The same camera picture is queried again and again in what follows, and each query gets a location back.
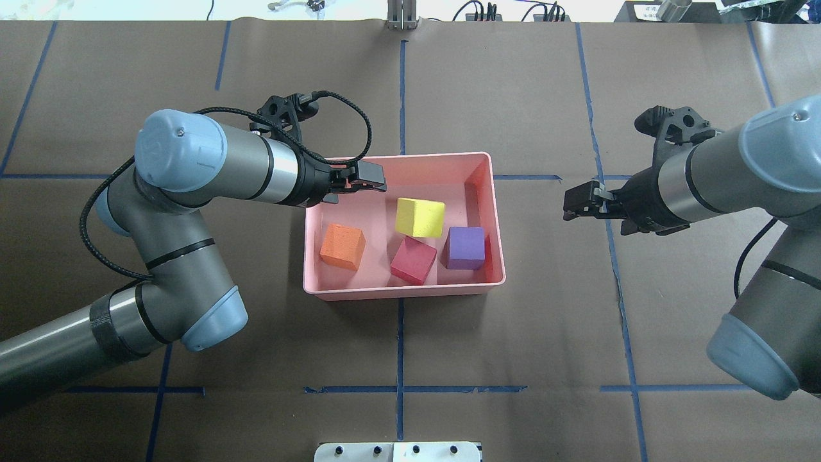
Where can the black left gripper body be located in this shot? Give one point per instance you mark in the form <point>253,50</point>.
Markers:
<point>313,183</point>

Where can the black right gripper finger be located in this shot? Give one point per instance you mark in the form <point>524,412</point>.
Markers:
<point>589,200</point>

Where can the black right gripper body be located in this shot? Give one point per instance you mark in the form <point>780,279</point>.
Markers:
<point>642,203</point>

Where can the orange foam block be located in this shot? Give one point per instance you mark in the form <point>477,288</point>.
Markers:
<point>343,246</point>

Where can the yellow foam block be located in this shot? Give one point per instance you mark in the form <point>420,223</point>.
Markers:
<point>419,218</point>

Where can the red foam block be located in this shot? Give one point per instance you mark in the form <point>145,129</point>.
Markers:
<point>413,261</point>

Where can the purple foam block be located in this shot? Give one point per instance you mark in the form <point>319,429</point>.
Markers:
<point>465,248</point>

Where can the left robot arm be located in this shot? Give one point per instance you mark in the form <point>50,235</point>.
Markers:
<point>181,162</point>

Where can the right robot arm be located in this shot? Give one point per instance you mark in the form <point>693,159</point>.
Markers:
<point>769,340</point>

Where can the pink plastic bin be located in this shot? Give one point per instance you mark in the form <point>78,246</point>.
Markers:
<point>464,182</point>

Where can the metal cup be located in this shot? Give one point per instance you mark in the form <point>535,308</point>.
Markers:
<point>672,11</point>

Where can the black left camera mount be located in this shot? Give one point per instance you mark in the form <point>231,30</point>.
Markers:
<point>282,115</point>

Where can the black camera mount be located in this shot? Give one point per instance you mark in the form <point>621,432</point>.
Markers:
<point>674,131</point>
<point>282,115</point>

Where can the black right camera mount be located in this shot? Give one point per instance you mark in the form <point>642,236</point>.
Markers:
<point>674,131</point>

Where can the aluminium frame post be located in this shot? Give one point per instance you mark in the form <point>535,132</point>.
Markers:
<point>402,15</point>

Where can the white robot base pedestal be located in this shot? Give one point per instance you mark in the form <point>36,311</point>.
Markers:
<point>400,451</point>

